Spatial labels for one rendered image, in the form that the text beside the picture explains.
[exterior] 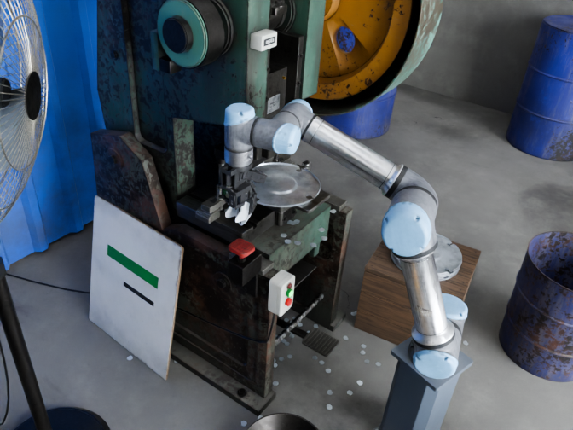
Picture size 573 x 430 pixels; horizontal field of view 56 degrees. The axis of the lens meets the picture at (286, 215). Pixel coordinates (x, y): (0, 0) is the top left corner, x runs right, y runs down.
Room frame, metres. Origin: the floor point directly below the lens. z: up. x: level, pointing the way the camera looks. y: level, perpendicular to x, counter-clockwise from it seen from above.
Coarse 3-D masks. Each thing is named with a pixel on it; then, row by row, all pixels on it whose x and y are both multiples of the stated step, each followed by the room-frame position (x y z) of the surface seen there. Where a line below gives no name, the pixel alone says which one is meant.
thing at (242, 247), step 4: (236, 240) 1.30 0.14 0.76; (240, 240) 1.30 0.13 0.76; (244, 240) 1.30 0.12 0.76; (232, 244) 1.28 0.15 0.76; (236, 244) 1.28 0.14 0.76; (240, 244) 1.28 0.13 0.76; (244, 244) 1.28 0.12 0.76; (248, 244) 1.28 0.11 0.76; (252, 244) 1.28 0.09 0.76; (232, 248) 1.26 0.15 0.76; (236, 248) 1.26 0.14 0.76; (240, 248) 1.26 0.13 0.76; (244, 248) 1.26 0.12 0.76; (248, 248) 1.26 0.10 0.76; (252, 248) 1.26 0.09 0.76; (232, 252) 1.25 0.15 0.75; (236, 252) 1.24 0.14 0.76; (240, 252) 1.24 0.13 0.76; (244, 252) 1.24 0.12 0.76; (248, 252) 1.25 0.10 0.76; (240, 256) 1.24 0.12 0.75; (244, 256) 1.24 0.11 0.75
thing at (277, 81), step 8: (272, 64) 1.70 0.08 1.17; (280, 64) 1.71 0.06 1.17; (272, 72) 1.63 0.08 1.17; (280, 72) 1.65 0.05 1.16; (272, 80) 1.62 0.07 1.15; (280, 80) 1.66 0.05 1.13; (272, 88) 1.62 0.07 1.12; (280, 88) 1.66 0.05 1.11; (272, 96) 1.63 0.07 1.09; (280, 96) 1.66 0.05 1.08; (272, 104) 1.63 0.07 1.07; (280, 104) 1.66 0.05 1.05; (272, 112) 1.63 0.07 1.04; (256, 152) 1.57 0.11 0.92; (264, 152) 1.58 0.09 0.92; (272, 152) 1.59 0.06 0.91
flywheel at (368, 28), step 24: (336, 0) 1.93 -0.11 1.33; (360, 0) 1.89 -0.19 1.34; (384, 0) 1.85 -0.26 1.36; (408, 0) 1.77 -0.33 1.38; (336, 24) 1.94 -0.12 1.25; (360, 24) 1.89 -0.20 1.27; (384, 24) 1.84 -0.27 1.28; (408, 24) 1.76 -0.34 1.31; (336, 48) 1.94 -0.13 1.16; (360, 48) 1.88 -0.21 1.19; (384, 48) 1.80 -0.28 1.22; (408, 48) 1.84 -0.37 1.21; (336, 72) 1.93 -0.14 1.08; (360, 72) 1.84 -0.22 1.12; (384, 72) 1.79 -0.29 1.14; (312, 96) 1.93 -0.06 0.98; (336, 96) 1.88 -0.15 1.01
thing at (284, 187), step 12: (252, 168) 1.70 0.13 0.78; (264, 168) 1.71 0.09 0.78; (276, 168) 1.71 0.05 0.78; (288, 168) 1.72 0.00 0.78; (276, 180) 1.62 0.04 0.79; (288, 180) 1.63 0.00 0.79; (300, 180) 1.64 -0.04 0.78; (312, 180) 1.65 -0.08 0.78; (264, 192) 1.55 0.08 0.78; (276, 192) 1.55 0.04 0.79; (288, 192) 1.55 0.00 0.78; (300, 192) 1.56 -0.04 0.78; (312, 192) 1.57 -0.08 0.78; (264, 204) 1.47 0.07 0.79; (276, 204) 1.48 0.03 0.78; (288, 204) 1.48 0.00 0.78; (300, 204) 1.48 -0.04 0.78
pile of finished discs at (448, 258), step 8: (440, 240) 1.90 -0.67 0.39; (448, 240) 1.90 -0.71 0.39; (440, 248) 1.83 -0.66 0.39; (448, 248) 1.84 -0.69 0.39; (456, 248) 1.84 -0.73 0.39; (392, 256) 1.78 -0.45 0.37; (440, 256) 1.77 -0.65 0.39; (448, 256) 1.78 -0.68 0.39; (456, 256) 1.79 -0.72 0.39; (400, 264) 1.72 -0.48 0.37; (440, 264) 1.72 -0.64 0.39; (448, 264) 1.73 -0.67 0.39; (456, 264) 1.73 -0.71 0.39; (440, 272) 1.68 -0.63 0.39; (448, 272) 1.68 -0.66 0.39; (456, 272) 1.72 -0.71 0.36; (440, 280) 1.67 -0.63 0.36
